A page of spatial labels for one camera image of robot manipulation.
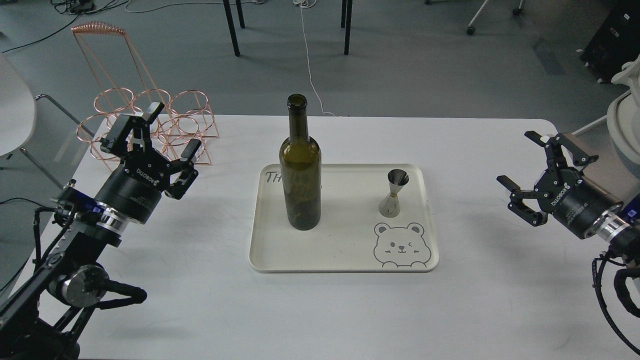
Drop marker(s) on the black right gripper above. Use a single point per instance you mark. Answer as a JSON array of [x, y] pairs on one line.
[[574, 200]]

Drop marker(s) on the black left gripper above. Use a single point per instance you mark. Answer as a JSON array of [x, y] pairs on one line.
[[136, 186]]

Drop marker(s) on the steel double jigger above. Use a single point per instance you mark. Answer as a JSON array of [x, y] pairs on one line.
[[389, 206]]

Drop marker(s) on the dark green wine bottle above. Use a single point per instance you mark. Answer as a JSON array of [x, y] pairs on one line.
[[300, 161]]

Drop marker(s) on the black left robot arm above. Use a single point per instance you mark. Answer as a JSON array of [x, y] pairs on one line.
[[45, 317]]

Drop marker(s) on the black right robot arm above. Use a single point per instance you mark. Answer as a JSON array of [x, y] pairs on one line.
[[623, 250]]

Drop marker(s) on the black cabinet at right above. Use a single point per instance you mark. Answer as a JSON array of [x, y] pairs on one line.
[[616, 42]]

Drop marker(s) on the office chair caster base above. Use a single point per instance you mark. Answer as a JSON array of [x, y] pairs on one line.
[[475, 18]]

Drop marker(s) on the cream bear serving tray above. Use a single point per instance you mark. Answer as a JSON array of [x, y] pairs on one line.
[[352, 235]]

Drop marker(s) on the black table legs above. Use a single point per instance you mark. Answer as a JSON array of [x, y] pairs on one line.
[[346, 9]]

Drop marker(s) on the copper wire bottle rack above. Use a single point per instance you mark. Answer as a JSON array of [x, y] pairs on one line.
[[186, 116]]

